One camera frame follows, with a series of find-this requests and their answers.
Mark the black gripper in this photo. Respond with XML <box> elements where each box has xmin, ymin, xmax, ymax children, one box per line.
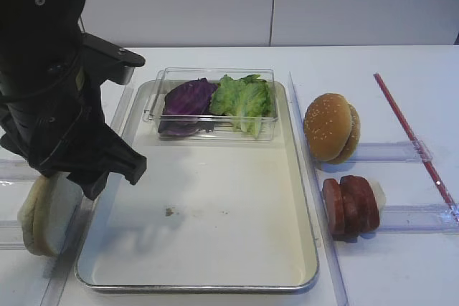
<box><xmin>1</xmin><ymin>81</ymin><xmax>147</xmax><ymax>200</ymax></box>

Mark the white bread slice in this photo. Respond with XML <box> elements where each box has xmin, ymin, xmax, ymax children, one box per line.
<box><xmin>32</xmin><ymin>173</ymin><xmax>82</xmax><ymax>257</ymax></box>

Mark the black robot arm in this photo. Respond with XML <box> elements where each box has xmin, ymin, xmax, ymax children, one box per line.
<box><xmin>1</xmin><ymin>0</ymin><xmax>147</xmax><ymax>200</ymax></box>

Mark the rear bread slice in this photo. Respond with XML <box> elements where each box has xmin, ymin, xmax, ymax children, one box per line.
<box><xmin>17</xmin><ymin>176</ymin><xmax>47</xmax><ymax>256</ymax></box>

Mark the green lettuce leaf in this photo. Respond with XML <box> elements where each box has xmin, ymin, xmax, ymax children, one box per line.
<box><xmin>209</xmin><ymin>74</ymin><xmax>273</xmax><ymax>138</ymax></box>

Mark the front meat patty slice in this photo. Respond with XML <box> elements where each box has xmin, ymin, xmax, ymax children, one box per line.
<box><xmin>322</xmin><ymin>178</ymin><xmax>345</xmax><ymax>235</ymax></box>

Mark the meat patty slice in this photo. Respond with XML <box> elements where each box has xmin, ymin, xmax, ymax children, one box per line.
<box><xmin>340</xmin><ymin>182</ymin><xmax>360</xmax><ymax>238</ymax></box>
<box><xmin>322</xmin><ymin>178</ymin><xmax>345</xmax><ymax>235</ymax></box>
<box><xmin>340</xmin><ymin>175</ymin><xmax>380</xmax><ymax>233</ymax></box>

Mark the middle meat patty slice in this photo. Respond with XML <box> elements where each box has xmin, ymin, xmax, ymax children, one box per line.
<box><xmin>340</xmin><ymin>182</ymin><xmax>360</xmax><ymax>238</ymax></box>

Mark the rear meat patty slice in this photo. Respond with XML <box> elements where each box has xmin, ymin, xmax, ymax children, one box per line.
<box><xmin>340</xmin><ymin>175</ymin><xmax>380</xmax><ymax>233</ymax></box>

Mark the clear holder upper left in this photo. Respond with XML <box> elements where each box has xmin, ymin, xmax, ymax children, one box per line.
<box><xmin>0</xmin><ymin>159</ymin><xmax>39</xmax><ymax>186</ymax></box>

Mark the clear holder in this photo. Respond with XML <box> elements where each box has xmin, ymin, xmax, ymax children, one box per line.
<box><xmin>0</xmin><ymin>220</ymin><xmax>25</xmax><ymax>250</ymax></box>
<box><xmin>377</xmin><ymin>204</ymin><xmax>458</xmax><ymax>234</ymax></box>
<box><xmin>349</xmin><ymin>140</ymin><xmax>432</xmax><ymax>163</ymax></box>
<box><xmin>0</xmin><ymin>159</ymin><xmax>39</xmax><ymax>186</ymax></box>

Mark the purple cabbage leaf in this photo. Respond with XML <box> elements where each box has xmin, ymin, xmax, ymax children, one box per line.
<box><xmin>158</xmin><ymin>78</ymin><xmax>218</xmax><ymax>137</ymax></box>

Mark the clear plastic container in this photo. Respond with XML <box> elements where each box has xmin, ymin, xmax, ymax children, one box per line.
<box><xmin>145</xmin><ymin>67</ymin><xmax>278</xmax><ymax>141</ymax></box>

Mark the cream metal tray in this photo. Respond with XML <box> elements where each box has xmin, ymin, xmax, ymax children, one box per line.
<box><xmin>76</xmin><ymin>82</ymin><xmax>319</xmax><ymax>294</ymax></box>

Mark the clear holder lower left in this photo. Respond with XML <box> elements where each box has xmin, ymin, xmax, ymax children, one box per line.
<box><xmin>0</xmin><ymin>220</ymin><xmax>25</xmax><ymax>250</ymax></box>

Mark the sesame burger bun top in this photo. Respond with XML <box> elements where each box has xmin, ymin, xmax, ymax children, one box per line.
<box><xmin>303</xmin><ymin>93</ymin><xmax>352</xmax><ymax>162</ymax></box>

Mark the burger bun bottom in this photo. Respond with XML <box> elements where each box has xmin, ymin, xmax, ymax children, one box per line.
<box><xmin>328</xmin><ymin>104</ymin><xmax>361</xmax><ymax>165</ymax></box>

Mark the white onion slice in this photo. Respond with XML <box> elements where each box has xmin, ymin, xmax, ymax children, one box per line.
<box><xmin>369</xmin><ymin>179</ymin><xmax>387</xmax><ymax>216</ymax></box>

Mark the clear holder upper right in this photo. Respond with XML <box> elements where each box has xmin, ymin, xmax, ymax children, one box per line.
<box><xmin>349</xmin><ymin>140</ymin><xmax>432</xmax><ymax>163</ymax></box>

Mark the clear holder lower right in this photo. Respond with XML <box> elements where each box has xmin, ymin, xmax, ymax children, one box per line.
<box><xmin>377</xmin><ymin>204</ymin><xmax>458</xmax><ymax>234</ymax></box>

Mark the red plastic rod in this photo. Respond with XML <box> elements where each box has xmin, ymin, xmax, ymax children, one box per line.
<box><xmin>373</xmin><ymin>72</ymin><xmax>458</xmax><ymax>222</ymax></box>

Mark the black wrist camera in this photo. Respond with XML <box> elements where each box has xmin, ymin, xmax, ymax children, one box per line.
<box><xmin>82</xmin><ymin>33</ymin><xmax>146</xmax><ymax>85</ymax></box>

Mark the clear rail left of tray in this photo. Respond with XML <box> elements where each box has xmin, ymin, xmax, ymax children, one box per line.
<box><xmin>40</xmin><ymin>84</ymin><xmax>133</xmax><ymax>305</ymax></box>

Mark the clear rail of tray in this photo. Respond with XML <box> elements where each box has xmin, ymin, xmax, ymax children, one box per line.
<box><xmin>40</xmin><ymin>84</ymin><xmax>133</xmax><ymax>305</ymax></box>
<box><xmin>287</xmin><ymin>72</ymin><xmax>349</xmax><ymax>305</ymax></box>

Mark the clear rail right of tray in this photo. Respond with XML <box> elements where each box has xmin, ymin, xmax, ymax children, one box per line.
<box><xmin>287</xmin><ymin>72</ymin><xmax>349</xmax><ymax>305</ymax></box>

